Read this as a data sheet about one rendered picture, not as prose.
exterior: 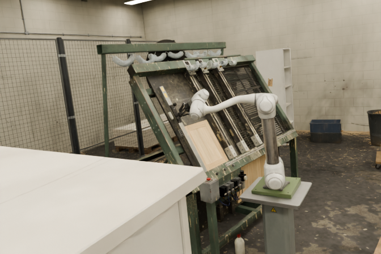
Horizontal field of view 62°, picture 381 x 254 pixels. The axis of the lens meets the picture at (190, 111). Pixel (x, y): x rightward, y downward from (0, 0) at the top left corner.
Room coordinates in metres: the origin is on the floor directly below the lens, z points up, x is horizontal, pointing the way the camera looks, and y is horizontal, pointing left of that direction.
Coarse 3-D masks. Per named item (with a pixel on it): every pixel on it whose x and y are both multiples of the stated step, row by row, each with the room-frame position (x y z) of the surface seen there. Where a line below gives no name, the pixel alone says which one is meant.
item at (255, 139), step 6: (216, 72) 3.90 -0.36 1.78; (222, 78) 3.85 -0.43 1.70; (222, 84) 3.85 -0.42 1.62; (228, 84) 3.86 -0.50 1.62; (228, 90) 3.79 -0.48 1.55; (228, 96) 3.79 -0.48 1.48; (234, 96) 3.79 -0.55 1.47; (234, 108) 3.75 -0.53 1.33; (240, 108) 3.73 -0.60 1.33; (240, 114) 3.69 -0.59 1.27; (246, 120) 3.65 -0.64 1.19; (246, 126) 3.65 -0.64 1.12; (252, 126) 3.64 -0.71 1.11; (252, 132) 3.59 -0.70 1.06; (252, 138) 3.60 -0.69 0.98; (258, 138) 3.57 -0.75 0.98; (258, 144) 3.55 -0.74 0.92
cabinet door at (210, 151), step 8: (192, 128) 3.10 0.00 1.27; (200, 128) 3.18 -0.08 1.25; (208, 128) 3.25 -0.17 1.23; (192, 136) 3.04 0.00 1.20; (200, 136) 3.11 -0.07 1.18; (208, 136) 3.18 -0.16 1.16; (200, 144) 3.04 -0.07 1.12; (208, 144) 3.11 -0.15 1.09; (216, 144) 3.17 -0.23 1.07; (200, 152) 2.97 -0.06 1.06; (208, 152) 3.04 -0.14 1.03; (216, 152) 3.11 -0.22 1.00; (224, 152) 3.17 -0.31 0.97; (208, 160) 2.97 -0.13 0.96; (216, 160) 3.03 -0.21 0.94; (224, 160) 3.10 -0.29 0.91; (208, 168) 2.91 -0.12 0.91
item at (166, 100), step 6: (162, 96) 3.13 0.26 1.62; (168, 102) 3.09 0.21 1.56; (168, 108) 3.08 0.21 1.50; (174, 120) 3.04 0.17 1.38; (180, 126) 2.99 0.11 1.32; (186, 132) 2.99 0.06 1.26; (186, 138) 2.95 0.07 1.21; (186, 144) 2.95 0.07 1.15; (192, 144) 2.94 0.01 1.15; (192, 150) 2.90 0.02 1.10; (198, 156) 2.90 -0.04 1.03; (198, 162) 2.86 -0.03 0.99; (204, 168) 2.85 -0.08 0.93
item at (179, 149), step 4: (236, 80) 4.26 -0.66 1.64; (244, 80) 4.48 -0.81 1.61; (212, 84) 3.87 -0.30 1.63; (148, 88) 3.15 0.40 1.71; (148, 92) 3.11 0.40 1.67; (152, 92) 3.15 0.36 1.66; (256, 92) 4.42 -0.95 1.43; (152, 96) 3.18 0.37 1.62; (252, 120) 3.88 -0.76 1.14; (256, 120) 3.96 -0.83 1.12; (240, 124) 3.71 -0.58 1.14; (176, 148) 2.90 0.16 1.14; (180, 148) 2.93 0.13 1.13; (180, 152) 2.90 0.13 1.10
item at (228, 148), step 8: (184, 64) 3.50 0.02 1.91; (184, 72) 3.54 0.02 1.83; (192, 72) 3.50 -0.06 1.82; (192, 80) 3.48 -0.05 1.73; (192, 88) 3.47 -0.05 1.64; (208, 104) 3.39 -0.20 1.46; (208, 120) 3.34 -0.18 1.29; (216, 120) 3.32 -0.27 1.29; (216, 128) 3.28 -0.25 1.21; (224, 136) 3.26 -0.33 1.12; (224, 144) 3.22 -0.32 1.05; (232, 152) 3.17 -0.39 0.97
